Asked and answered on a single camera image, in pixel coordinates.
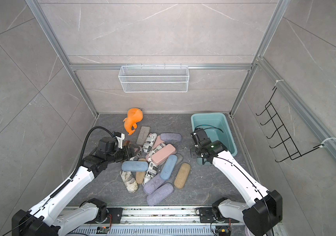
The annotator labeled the white wire mesh basket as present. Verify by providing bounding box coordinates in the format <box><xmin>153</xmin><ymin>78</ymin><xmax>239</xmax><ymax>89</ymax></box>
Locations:
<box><xmin>118</xmin><ymin>65</ymin><xmax>190</xmax><ymax>93</ymax></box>

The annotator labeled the tan fabric case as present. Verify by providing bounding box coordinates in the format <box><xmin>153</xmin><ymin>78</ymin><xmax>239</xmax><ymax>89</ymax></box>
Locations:
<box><xmin>174</xmin><ymin>163</ymin><xmax>191</xmax><ymax>189</ymax></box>
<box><xmin>135</xmin><ymin>158</ymin><xmax>147</xmax><ymax>184</ymax></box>

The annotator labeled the purple fabric case top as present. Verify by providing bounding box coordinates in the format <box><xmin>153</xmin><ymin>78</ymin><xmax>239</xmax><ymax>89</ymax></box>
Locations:
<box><xmin>160</xmin><ymin>133</ymin><xmax>182</xmax><ymax>143</ymax></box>

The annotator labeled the newspaper case under pink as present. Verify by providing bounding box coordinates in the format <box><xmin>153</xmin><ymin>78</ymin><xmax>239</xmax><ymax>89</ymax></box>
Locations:
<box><xmin>145</xmin><ymin>143</ymin><xmax>166</xmax><ymax>163</ymax></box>

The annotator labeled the flag newspaper print case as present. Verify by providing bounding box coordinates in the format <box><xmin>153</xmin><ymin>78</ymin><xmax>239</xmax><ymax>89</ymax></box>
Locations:
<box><xmin>130</xmin><ymin>147</ymin><xmax>142</xmax><ymax>161</ymax></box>

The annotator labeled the purple fabric case bottom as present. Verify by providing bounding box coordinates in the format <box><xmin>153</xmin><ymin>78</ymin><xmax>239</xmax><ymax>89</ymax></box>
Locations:
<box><xmin>146</xmin><ymin>183</ymin><xmax>174</xmax><ymax>206</ymax></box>

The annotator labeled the pink flat case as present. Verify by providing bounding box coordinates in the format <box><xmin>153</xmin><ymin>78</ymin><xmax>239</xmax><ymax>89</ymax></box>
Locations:
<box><xmin>153</xmin><ymin>135</ymin><xmax>164</xmax><ymax>149</ymax></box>

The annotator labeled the blue fabric case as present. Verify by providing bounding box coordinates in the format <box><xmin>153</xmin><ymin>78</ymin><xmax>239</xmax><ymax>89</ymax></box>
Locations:
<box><xmin>160</xmin><ymin>155</ymin><xmax>178</xmax><ymax>181</ymax></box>
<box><xmin>121</xmin><ymin>161</ymin><xmax>148</xmax><ymax>172</ymax></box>

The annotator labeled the purple fabric case middle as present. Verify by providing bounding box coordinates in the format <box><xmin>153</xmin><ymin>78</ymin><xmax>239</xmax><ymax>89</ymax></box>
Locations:
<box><xmin>143</xmin><ymin>174</ymin><xmax>165</xmax><ymax>195</ymax></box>

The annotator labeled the metal base rail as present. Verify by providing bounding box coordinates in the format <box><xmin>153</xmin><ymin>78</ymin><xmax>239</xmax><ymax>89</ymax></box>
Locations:
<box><xmin>53</xmin><ymin>203</ymin><xmax>251</xmax><ymax>236</ymax></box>

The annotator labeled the grey marble glasses case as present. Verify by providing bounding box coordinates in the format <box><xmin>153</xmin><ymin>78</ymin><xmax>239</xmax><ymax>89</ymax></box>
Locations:
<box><xmin>136</xmin><ymin>126</ymin><xmax>150</xmax><ymax>146</ymax></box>

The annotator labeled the purple fabric case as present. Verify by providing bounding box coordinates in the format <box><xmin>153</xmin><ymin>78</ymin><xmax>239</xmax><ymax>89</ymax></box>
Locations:
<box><xmin>160</xmin><ymin>133</ymin><xmax>182</xmax><ymax>143</ymax></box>
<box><xmin>146</xmin><ymin>183</ymin><xmax>174</xmax><ymax>206</ymax></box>
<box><xmin>143</xmin><ymin>174</ymin><xmax>165</xmax><ymax>195</ymax></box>

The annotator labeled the orange plush whale toy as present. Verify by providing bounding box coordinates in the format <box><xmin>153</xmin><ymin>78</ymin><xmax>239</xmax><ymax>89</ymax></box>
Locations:
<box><xmin>123</xmin><ymin>108</ymin><xmax>143</xmax><ymax>136</ymax></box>

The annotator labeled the pink hard glasses case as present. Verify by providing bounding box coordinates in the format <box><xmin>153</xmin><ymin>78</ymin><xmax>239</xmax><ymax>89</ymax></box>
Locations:
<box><xmin>151</xmin><ymin>144</ymin><xmax>176</xmax><ymax>165</ymax></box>

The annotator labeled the tan fabric case centre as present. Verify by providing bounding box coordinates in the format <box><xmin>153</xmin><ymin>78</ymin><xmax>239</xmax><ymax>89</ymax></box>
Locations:
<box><xmin>135</xmin><ymin>158</ymin><xmax>147</xmax><ymax>184</ymax></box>

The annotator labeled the grey fabric glasses case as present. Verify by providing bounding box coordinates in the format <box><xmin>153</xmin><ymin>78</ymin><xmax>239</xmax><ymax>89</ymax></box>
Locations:
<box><xmin>175</xmin><ymin>153</ymin><xmax>183</xmax><ymax>166</ymax></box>

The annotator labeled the teal plastic storage box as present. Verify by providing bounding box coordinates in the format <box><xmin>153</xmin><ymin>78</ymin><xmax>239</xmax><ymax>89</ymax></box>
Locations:
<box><xmin>190</xmin><ymin>113</ymin><xmax>237</xmax><ymax>165</ymax></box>

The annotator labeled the black wire hook rack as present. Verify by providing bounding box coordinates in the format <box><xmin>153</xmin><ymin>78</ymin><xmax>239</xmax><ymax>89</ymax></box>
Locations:
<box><xmin>255</xmin><ymin>86</ymin><xmax>325</xmax><ymax>163</ymax></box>

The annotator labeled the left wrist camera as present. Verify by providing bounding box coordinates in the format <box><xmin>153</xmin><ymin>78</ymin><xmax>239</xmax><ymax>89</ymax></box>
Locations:
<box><xmin>113</xmin><ymin>132</ymin><xmax>125</xmax><ymax>149</ymax></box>

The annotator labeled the tan fabric case right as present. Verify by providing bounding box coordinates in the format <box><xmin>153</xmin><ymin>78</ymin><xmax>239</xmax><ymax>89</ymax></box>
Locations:
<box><xmin>174</xmin><ymin>163</ymin><xmax>191</xmax><ymax>189</ymax></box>

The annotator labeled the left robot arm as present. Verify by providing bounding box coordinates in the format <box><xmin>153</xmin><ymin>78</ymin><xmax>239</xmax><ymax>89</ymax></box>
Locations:
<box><xmin>9</xmin><ymin>126</ymin><xmax>133</xmax><ymax>236</ymax></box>

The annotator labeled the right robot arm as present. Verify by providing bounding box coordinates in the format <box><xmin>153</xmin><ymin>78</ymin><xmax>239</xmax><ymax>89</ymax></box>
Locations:
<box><xmin>191</xmin><ymin>128</ymin><xmax>283</xmax><ymax>236</ymax></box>

